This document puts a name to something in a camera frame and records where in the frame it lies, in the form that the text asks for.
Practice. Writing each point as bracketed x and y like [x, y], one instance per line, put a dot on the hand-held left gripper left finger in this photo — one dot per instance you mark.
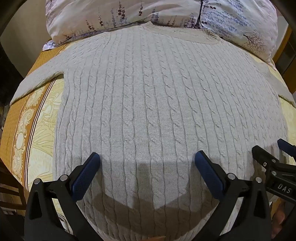
[86, 173]

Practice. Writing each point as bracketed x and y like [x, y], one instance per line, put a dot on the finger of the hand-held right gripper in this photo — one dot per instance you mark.
[262, 154]
[286, 146]

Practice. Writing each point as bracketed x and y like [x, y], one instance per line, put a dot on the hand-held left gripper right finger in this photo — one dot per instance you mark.
[208, 173]

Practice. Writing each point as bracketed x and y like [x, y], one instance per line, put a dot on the person's right hand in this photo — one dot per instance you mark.
[278, 220]

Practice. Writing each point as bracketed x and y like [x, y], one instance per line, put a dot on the yellow patterned bedspread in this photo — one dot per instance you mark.
[25, 139]

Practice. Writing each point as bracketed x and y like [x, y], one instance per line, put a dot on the dark wooden furniture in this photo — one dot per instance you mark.
[10, 190]

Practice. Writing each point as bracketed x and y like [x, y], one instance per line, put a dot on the wooden headboard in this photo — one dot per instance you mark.
[284, 47]

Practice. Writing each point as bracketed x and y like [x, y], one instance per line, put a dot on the tree-print floral pillow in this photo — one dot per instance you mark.
[240, 25]

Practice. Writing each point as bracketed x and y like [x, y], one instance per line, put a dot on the white lavender-print pillow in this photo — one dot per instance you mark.
[92, 16]

